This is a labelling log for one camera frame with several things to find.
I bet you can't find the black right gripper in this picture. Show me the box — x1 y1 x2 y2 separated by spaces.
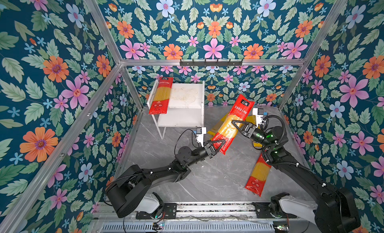
234 121 274 152

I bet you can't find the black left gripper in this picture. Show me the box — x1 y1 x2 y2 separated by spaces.
185 137 225 168

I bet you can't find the red spaghetti bag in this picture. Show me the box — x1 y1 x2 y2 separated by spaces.
245 155 271 197
149 77 174 115
212 94 255 155

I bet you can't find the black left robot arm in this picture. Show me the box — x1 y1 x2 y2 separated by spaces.
105 140 226 219

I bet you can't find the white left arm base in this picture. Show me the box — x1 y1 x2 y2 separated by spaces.
135 192 165 219

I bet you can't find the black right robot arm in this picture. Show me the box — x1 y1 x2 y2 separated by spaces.
231 117 361 233

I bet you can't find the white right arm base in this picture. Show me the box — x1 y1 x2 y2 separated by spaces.
270 193 318 224

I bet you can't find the yellow pasta pack left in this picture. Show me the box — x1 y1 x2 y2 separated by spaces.
207 114 228 140

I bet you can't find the white two-tier shelf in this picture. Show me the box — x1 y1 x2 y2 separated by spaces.
152 81 205 139

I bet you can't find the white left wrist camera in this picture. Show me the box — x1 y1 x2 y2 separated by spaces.
194 127 207 148

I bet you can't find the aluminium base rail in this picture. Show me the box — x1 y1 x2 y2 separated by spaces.
92 202 289 233

